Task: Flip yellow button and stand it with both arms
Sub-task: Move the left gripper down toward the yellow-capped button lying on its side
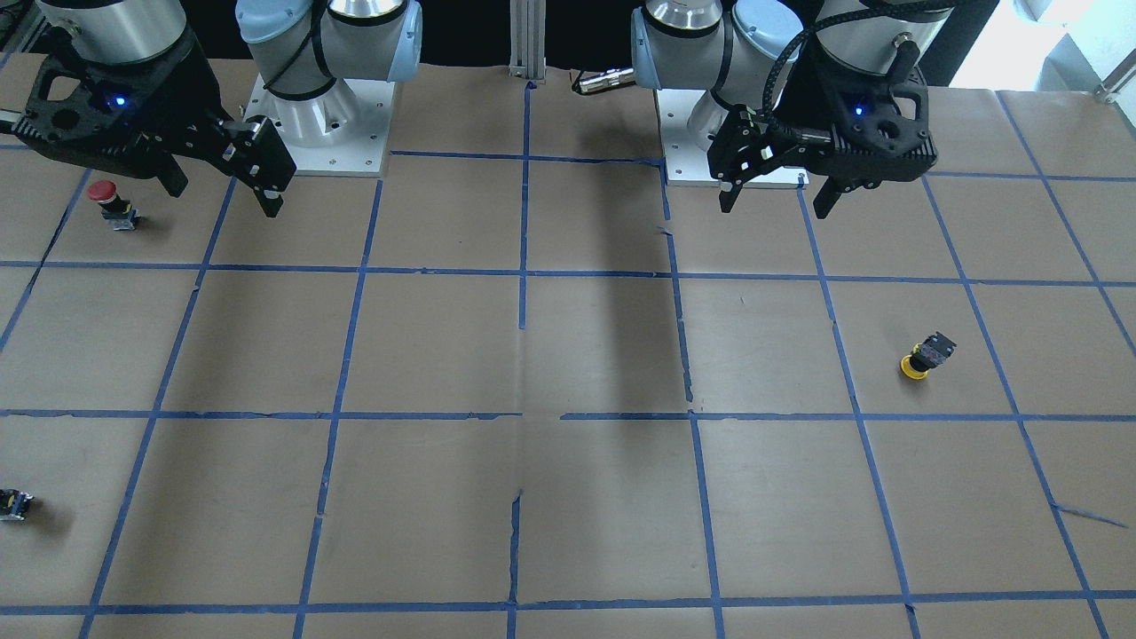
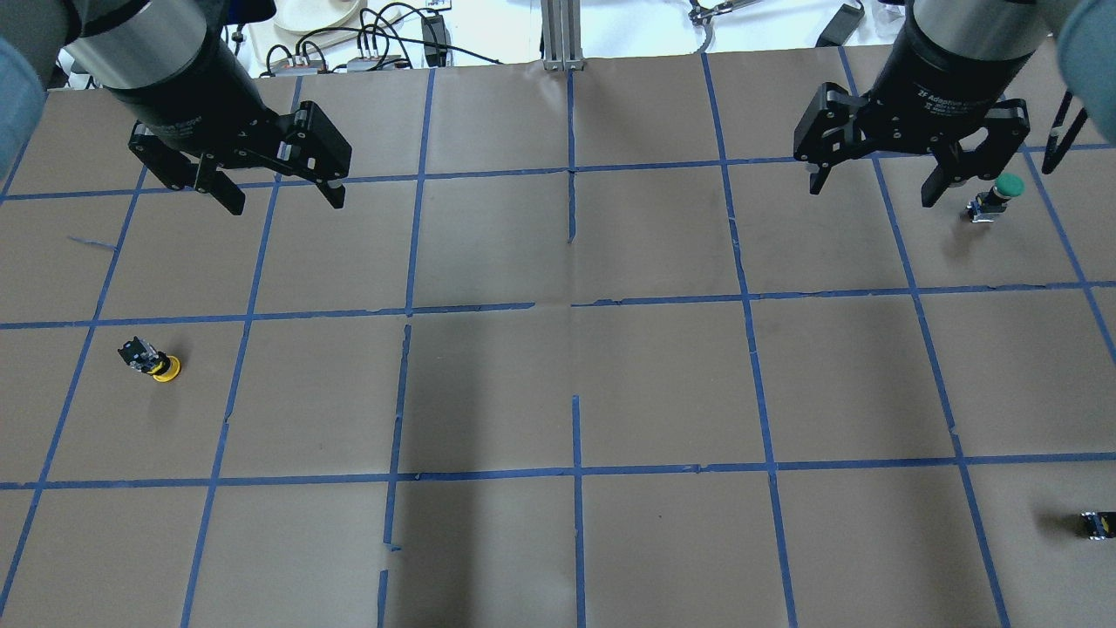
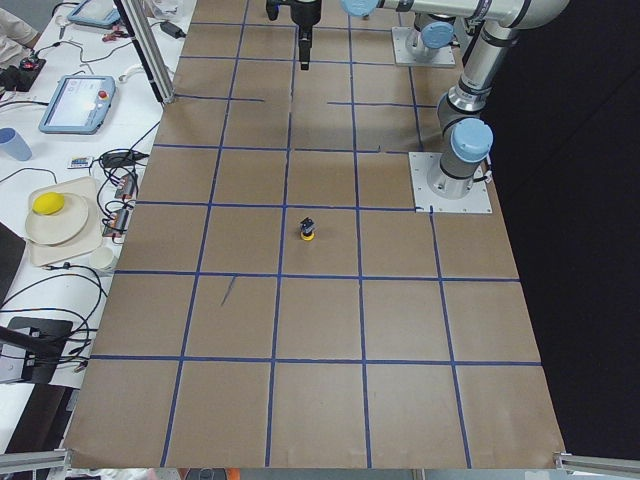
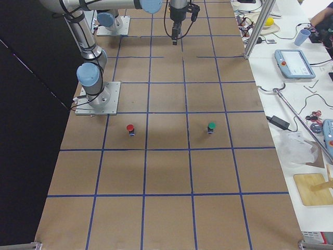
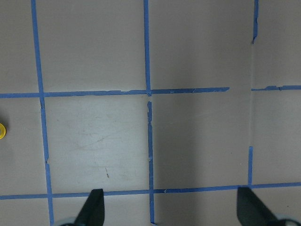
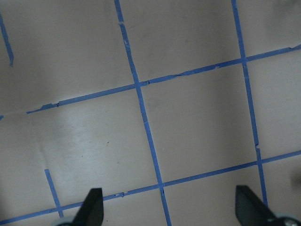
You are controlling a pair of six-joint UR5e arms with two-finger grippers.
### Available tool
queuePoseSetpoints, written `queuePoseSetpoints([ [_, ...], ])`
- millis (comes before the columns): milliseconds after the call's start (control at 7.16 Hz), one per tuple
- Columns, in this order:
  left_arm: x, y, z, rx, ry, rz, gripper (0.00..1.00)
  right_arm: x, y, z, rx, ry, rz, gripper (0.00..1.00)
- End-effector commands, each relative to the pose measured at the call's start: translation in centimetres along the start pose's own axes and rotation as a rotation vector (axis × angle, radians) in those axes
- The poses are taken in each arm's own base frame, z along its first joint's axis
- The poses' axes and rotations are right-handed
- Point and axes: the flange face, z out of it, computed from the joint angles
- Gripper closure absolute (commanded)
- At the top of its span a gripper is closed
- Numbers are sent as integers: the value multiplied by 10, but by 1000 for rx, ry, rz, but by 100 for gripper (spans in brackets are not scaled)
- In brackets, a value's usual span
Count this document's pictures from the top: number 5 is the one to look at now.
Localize yellow push button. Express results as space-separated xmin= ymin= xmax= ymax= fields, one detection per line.
xmin=0 ymin=123 xmax=6 ymax=139

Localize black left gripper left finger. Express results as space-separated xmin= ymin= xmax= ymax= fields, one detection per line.
xmin=74 ymin=189 xmax=104 ymax=223

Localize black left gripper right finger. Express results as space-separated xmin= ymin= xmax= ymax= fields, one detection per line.
xmin=237 ymin=187 xmax=282 ymax=226

